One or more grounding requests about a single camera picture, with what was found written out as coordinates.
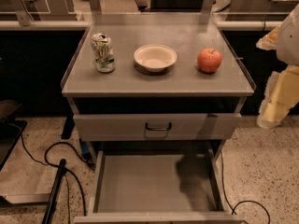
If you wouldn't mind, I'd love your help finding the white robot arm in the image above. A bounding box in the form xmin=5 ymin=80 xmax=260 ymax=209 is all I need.
xmin=256 ymin=6 xmax=299 ymax=129

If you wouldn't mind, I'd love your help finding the red apple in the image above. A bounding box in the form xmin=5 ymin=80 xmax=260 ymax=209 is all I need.
xmin=197 ymin=48 xmax=222 ymax=74

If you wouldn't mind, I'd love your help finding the crushed green white soda can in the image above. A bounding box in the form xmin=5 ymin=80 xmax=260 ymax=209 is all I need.
xmin=91 ymin=33 xmax=115 ymax=73

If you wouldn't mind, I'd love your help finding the black drawer handle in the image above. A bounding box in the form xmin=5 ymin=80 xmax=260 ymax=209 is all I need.
xmin=145 ymin=122 xmax=172 ymax=132

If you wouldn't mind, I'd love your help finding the white paper bowl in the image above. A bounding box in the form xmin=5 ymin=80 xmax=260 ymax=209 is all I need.
xmin=134 ymin=44 xmax=178 ymax=72

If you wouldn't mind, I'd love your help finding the grey drawer cabinet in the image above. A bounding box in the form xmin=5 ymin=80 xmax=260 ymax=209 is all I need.
xmin=60 ymin=12 xmax=257 ymax=224

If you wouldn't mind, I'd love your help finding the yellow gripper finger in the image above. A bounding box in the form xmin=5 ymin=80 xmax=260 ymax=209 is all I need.
xmin=256 ymin=26 xmax=280 ymax=50
xmin=257 ymin=65 xmax=299 ymax=129

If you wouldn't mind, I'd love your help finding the open grey middle drawer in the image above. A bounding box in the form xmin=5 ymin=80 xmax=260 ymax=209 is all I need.
xmin=74 ymin=150 xmax=243 ymax=224

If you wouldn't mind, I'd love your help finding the black floor cable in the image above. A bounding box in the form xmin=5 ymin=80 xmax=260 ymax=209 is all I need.
xmin=8 ymin=121 xmax=96 ymax=217
xmin=220 ymin=151 xmax=271 ymax=224

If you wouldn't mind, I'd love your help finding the black pole on floor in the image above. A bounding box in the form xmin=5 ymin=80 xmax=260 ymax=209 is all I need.
xmin=42 ymin=159 xmax=66 ymax=224

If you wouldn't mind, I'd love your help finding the dark base plate left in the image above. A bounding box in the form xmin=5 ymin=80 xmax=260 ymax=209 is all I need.
xmin=0 ymin=120 xmax=27 ymax=171

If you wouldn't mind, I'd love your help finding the black floor cable right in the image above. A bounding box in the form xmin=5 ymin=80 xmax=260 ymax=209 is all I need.
xmin=220 ymin=151 xmax=271 ymax=224

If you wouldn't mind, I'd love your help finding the black floor cable left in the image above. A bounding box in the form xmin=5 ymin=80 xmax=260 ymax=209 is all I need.
xmin=8 ymin=121 xmax=96 ymax=217

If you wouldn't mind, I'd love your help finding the closed grey top drawer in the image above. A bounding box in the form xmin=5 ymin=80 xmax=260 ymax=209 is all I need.
xmin=73 ymin=113 xmax=241 ymax=141

